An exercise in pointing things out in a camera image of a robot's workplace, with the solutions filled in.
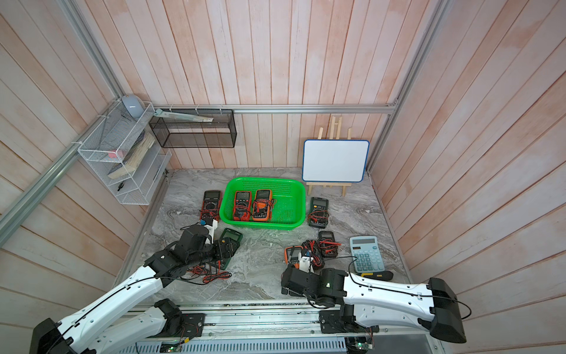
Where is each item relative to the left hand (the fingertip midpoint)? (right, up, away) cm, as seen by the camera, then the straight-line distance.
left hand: (230, 250), depth 78 cm
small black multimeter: (+38, 0, +10) cm, 39 cm away
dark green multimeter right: (+36, +12, +20) cm, 43 cm away
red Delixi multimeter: (+1, +15, +20) cm, 25 cm away
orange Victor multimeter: (+10, +15, +22) cm, 28 cm away
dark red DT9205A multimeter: (-14, +15, +23) cm, 31 cm away
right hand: (+22, -11, -2) cm, 25 cm away
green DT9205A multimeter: (-4, +3, +15) cm, 16 cm away
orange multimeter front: (+23, -4, +7) cm, 24 cm away
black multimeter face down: (+30, -2, +9) cm, 31 cm away
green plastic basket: (+23, +12, +26) cm, 36 cm away
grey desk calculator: (+54, -3, +12) cm, 56 cm away
